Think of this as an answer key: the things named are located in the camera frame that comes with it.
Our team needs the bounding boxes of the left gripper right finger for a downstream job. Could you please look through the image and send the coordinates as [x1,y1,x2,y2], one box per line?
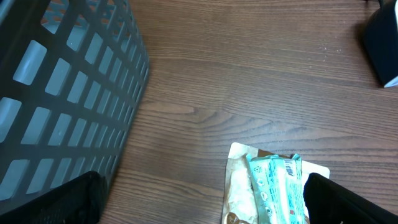
[303,173,397,224]

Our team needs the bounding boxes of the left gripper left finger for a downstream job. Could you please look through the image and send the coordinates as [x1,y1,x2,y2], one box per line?
[1,171,108,224]

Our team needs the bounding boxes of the mint green snack bar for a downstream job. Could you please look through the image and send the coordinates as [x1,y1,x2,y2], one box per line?
[246,154,305,224]

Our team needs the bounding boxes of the brown snack pouch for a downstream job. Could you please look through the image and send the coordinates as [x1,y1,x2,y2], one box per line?
[221,142,330,223]

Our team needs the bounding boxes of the white barcode scanner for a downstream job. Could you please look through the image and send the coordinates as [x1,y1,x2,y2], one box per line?
[363,0,397,88]

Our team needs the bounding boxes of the grey plastic mesh basket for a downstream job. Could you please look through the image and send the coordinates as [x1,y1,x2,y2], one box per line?
[1,0,150,213]

